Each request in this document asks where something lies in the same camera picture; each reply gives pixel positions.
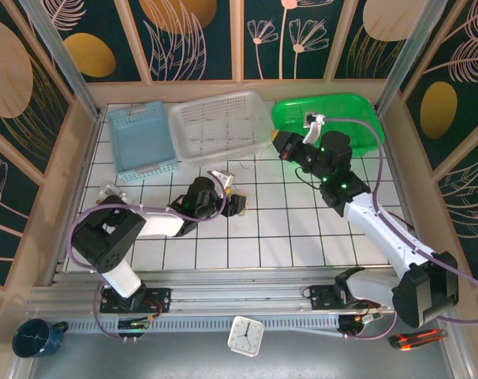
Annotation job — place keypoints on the green plastic basket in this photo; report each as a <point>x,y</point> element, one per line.
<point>341,110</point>

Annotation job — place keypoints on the aluminium frame post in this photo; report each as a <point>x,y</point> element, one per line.
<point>404,55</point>
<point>65,67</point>

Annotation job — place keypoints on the orange black utility knife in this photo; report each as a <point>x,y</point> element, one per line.
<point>412,339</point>

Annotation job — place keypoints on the light blue plastic basket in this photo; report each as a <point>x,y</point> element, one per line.
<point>140,138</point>

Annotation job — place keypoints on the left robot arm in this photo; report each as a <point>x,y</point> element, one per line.
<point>160,225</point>

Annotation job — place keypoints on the white square alarm clock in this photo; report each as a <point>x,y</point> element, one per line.
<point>245,335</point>

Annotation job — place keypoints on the small controller board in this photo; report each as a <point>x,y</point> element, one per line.
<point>134,325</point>
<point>357,321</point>

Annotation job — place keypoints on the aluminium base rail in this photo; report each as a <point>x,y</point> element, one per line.
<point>239,296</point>

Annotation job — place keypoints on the white plastic basket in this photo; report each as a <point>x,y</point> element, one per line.
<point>219,126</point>

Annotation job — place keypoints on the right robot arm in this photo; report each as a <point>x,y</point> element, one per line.
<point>385,233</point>

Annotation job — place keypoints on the dark blue mug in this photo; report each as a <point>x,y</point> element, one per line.
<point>30,339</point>

